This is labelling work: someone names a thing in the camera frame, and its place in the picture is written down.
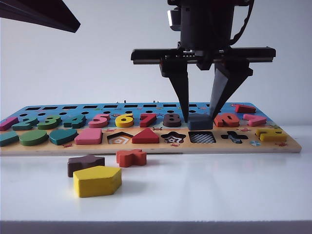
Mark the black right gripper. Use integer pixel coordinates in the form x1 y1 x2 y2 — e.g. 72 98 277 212
131 0 277 123

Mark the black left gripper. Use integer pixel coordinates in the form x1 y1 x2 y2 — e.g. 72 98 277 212
0 0 81 34

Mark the dark blue square block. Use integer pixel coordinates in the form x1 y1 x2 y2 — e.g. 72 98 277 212
188 114 213 130

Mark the orange number ten piece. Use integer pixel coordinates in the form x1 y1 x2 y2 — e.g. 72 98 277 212
213 113 241 128

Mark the brown number eight piece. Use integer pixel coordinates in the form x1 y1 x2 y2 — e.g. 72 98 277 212
162 113 182 128

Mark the red maths sign piece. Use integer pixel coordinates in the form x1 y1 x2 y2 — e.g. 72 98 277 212
234 104 256 114

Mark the wooden number shape puzzle board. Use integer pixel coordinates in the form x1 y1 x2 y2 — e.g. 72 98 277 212
0 102 302 156

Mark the pink maths sign piece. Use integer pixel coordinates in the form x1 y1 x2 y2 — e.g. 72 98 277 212
243 114 266 127

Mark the red number seven piece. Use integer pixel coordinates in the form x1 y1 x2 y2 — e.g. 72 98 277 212
139 113 160 128

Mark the red triangle block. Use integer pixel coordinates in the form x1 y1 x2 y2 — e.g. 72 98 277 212
131 128 160 144

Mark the yellow maths sign piece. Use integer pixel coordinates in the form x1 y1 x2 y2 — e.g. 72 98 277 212
255 128 288 142

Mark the yellow number six piece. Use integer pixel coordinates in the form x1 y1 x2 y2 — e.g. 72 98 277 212
115 113 134 128

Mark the orange cross block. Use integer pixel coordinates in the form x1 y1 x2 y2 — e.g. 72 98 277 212
116 149 148 168

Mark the pink number five piece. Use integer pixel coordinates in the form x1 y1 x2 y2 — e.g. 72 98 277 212
88 113 111 129

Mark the green number three piece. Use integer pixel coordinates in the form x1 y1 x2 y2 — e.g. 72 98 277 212
37 115 61 130

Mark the teal number two piece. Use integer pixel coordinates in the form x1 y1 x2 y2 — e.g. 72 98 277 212
12 116 39 131

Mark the pink number one piece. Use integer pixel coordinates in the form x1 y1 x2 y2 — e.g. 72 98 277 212
0 117 20 132

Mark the dark teal number four piece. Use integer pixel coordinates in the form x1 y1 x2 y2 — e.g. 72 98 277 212
63 114 86 129

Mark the pink trapezoid block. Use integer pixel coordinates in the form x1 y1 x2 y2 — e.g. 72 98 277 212
74 128 102 145

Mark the green oval block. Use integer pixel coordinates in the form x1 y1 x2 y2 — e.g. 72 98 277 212
19 129 49 147

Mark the teal heart block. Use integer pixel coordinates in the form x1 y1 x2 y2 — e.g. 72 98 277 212
49 128 78 146

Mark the teal parallelogram block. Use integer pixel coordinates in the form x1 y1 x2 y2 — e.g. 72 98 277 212
0 131 20 147

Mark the yellow pentagon block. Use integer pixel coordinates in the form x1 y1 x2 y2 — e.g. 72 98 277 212
73 165 122 198

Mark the brown star block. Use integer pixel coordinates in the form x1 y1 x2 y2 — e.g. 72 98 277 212
67 154 105 178

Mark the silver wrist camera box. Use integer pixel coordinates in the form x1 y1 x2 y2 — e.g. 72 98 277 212
167 8 182 32

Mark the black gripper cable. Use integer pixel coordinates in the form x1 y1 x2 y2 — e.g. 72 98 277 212
230 0 255 47

